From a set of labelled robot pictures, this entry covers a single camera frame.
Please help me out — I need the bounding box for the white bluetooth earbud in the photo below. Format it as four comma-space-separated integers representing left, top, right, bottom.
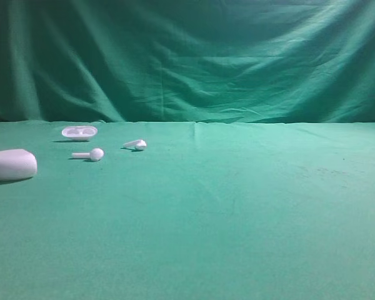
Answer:
123, 139, 147, 151

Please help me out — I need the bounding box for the white earbud near case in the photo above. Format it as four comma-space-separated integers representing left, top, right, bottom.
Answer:
71, 148, 104, 162

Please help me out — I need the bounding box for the white earbud case base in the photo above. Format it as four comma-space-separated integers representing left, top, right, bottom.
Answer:
61, 126, 98, 141

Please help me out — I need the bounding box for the white earbud case lid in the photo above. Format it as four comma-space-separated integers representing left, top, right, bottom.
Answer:
0, 149, 38, 181

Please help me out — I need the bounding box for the green backdrop cloth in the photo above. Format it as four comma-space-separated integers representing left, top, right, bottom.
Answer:
0, 1, 375, 123

